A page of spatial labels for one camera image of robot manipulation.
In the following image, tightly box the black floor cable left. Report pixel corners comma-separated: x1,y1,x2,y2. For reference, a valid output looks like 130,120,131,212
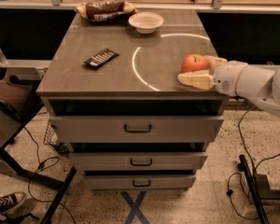
22,126,77,224

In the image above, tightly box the white paper bowl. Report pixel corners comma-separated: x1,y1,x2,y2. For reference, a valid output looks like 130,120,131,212
128,12,163,35

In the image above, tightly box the grey drawer cabinet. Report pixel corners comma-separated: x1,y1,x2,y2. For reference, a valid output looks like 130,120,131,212
37,9,229,179

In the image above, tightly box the grey drawer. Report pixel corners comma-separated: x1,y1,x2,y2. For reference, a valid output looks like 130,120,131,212
49,116,224,143
69,152,207,172
83,175,196,190

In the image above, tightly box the top grey drawer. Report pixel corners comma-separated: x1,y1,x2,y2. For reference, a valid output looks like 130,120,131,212
49,116,224,143

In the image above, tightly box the brown chip bag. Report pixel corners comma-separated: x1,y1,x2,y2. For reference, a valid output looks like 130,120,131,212
76,1,136,21

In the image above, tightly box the black floor cable right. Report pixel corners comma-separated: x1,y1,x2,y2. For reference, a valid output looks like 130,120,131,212
226,107,280,221

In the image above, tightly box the bottom grey drawer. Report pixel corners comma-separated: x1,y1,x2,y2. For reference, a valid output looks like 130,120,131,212
83,175,196,190

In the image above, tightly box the blue tape cross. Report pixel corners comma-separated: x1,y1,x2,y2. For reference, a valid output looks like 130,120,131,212
121,191,150,224

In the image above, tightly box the black snack bar wrapper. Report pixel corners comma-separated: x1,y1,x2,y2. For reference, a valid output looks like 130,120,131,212
85,49,119,69

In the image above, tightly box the red apple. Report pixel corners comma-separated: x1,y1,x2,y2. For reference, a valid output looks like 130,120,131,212
181,54,208,73

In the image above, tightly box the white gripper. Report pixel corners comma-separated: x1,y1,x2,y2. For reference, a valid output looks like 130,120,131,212
177,55,247,96

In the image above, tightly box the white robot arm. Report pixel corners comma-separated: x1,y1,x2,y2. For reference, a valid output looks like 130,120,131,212
177,55,280,118

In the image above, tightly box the black metal stand base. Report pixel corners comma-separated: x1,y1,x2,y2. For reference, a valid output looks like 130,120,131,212
239,154,280,224

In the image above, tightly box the black floor cable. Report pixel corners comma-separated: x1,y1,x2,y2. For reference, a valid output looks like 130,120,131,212
226,107,280,221
22,126,77,224

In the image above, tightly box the middle grey drawer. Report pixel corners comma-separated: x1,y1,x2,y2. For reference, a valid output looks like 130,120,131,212
69,152,207,172

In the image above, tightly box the dark side table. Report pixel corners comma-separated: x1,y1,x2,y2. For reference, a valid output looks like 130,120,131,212
0,76,76,224

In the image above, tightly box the black and white sneaker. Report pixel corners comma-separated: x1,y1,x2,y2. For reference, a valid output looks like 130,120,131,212
0,191,26,215

